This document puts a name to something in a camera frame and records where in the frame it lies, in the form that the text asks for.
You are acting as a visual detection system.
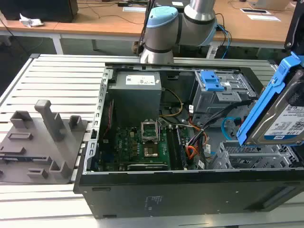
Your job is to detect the orange red power wires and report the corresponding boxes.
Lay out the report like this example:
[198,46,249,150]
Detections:
[186,118,209,165]

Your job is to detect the blue drive cage latch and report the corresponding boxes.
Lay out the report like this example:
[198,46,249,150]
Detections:
[200,70,225,92]

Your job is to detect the crumpled white paper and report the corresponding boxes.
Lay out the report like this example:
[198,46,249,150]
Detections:
[19,13,45,28]

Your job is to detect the green motherboard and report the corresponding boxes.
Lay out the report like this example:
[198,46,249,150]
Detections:
[98,123,190,171]

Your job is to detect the grey optical drive cage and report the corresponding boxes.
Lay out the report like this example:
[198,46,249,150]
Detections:
[191,70,259,122]

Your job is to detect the black expansion slot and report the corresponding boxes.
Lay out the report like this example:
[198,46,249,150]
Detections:
[127,162,168,171]

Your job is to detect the blue background cable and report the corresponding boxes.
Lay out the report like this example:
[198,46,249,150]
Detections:
[215,23,232,59]

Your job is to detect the CPU socket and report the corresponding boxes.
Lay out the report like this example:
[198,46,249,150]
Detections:
[143,141,160,159]

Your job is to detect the grey power supply unit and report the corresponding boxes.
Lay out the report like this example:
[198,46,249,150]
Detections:
[108,71,162,121]

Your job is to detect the RAM stick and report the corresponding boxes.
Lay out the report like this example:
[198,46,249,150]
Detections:
[175,125,189,170]

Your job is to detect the yellow black power wires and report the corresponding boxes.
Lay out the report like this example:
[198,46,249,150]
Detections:
[158,88,184,118]

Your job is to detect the wooden desk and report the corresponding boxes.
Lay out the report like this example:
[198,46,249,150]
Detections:
[0,0,295,49]

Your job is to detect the metal socket cover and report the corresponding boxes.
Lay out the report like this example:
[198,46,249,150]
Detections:
[140,118,160,143]

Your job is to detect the grey perforated disk bay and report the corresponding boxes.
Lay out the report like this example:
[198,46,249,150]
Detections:
[209,141,303,170]

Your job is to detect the blue disk wire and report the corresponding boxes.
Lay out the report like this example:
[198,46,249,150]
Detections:
[221,116,241,141]

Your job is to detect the black box on desk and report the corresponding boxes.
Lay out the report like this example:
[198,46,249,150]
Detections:
[0,0,79,23]

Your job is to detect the black sleeved wire bundle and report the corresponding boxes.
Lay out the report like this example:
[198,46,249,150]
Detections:
[196,99,252,134]

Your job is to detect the grey parts rack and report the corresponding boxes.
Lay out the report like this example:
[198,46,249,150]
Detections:
[0,99,89,185]

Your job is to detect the hard disk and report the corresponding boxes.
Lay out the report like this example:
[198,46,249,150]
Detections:
[236,51,304,147]

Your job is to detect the black open PC case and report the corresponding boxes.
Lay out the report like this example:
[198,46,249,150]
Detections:
[73,62,304,219]

